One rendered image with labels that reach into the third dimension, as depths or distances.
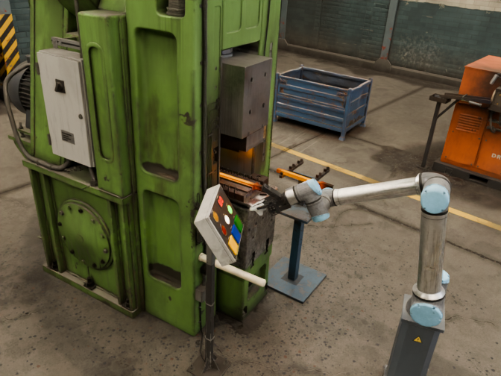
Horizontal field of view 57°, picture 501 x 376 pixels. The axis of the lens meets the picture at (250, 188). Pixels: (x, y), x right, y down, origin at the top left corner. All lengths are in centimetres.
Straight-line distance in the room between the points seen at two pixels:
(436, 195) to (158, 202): 160
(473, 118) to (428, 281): 363
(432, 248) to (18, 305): 277
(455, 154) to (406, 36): 479
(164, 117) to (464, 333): 251
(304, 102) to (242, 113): 410
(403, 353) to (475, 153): 348
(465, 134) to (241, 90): 380
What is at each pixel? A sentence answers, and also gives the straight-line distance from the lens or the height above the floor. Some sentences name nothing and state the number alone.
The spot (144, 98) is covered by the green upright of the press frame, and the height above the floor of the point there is 154.
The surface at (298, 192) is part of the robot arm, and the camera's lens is 231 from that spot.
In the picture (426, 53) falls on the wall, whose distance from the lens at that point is 1021.
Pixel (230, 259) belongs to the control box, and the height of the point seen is 97.
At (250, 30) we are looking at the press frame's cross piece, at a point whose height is 189.
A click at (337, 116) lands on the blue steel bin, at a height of 30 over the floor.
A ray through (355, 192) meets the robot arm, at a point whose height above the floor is 125.
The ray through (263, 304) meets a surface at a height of 0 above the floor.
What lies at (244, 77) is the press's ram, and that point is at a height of 171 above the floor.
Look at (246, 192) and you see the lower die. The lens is 282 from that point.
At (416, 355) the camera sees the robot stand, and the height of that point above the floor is 37.
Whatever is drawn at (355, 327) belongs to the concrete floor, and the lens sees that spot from 345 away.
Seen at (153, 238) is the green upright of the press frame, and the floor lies 62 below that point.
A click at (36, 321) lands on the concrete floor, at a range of 356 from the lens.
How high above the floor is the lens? 234
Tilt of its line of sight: 28 degrees down
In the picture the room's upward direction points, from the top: 3 degrees clockwise
